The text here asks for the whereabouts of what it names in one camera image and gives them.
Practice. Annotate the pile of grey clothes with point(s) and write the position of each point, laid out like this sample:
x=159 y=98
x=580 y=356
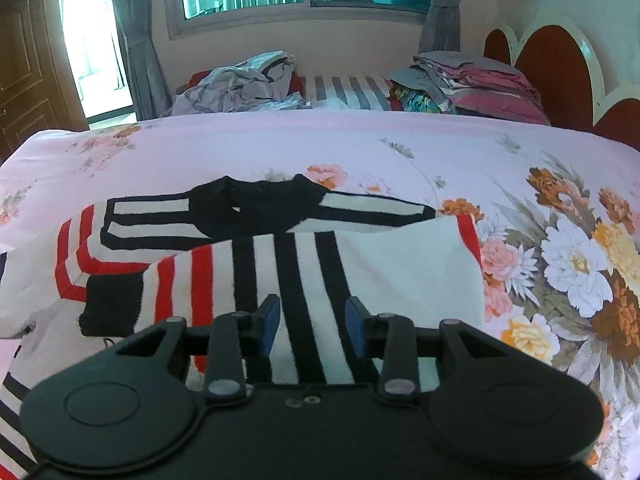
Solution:
x=235 y=85

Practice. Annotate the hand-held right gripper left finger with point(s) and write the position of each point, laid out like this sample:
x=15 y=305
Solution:
x=270 y=322

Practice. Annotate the glass door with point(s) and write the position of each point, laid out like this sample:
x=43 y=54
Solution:
x=92 y=40

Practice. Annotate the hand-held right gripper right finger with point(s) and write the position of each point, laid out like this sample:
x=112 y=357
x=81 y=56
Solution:
x=356 y=327

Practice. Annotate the red and white headboard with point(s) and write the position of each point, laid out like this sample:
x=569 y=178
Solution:
x=555 y=60

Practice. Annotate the pink pillow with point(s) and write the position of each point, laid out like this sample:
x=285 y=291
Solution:
x=505 y=102

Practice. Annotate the striped knit sweater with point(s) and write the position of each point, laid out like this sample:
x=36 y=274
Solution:
x=400 y=270

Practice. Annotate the grey curtain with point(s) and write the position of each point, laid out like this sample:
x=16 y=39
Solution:
x=442 y=5
x=137 y=35

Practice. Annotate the grey striped sheet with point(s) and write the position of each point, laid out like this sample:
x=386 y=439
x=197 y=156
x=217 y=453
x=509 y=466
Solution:
x=350 y=91

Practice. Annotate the pink floral bed sheet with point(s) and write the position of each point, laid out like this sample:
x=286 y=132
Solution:
x=260 y=145

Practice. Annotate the stack of folded clothes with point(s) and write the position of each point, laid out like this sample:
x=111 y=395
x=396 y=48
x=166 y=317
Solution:
x=445 y=72

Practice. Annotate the wooden wardrobe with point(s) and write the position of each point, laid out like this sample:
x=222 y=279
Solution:
x=30 y=70

